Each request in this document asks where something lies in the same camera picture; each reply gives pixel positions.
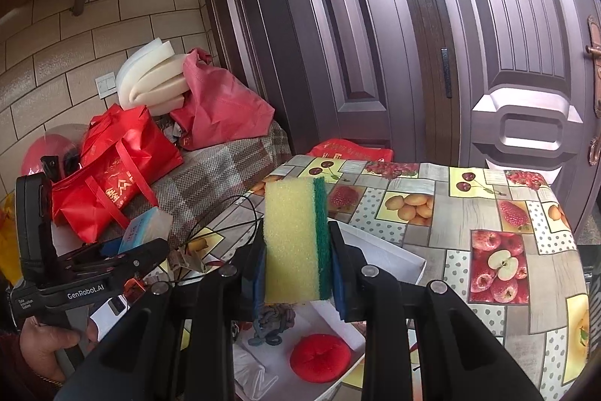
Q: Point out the teal small box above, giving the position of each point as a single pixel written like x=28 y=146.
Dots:
x=152 y=224

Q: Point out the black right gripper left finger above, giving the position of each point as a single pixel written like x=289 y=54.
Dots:
x=176 y=341

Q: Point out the white wall switch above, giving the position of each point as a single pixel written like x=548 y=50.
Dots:
x=106 y=85

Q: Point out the red helmet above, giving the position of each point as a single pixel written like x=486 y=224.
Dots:
x=57 y=153

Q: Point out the red bag behind table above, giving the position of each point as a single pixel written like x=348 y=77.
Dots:
x=342 y=149

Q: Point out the yellow green sponge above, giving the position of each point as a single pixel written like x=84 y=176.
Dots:
x=296 y=234

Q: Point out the red gift bag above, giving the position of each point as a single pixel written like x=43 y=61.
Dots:
x=122 y=154

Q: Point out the dark red plastic bag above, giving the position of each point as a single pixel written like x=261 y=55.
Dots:
x=218 y=108

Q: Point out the red plush ball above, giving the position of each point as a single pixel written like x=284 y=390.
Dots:
x=320 y=358

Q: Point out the blue grey knitted toy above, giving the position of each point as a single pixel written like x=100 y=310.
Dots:
x=270 y=323

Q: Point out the copper door handle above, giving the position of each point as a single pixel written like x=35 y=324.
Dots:
x=594 y=51

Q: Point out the fruit pattern tablecloth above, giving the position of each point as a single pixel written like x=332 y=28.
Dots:
x=499 y=238

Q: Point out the white crumpled tissue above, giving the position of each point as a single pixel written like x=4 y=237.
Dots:
x=251 y=375

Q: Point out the person's left hand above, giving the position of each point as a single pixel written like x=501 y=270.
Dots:
x=39 y=344

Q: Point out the plaid covered sofa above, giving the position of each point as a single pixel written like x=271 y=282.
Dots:
x=196 y=191

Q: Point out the white foam sheets stack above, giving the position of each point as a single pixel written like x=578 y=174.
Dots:
x=152 y=77

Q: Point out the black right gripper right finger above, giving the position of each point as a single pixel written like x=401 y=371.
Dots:
x=460 y=359

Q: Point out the white shallow tray box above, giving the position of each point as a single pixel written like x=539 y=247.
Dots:
x=279 y=382

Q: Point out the purple metal double door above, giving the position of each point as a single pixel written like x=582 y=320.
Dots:
x=485 y=83

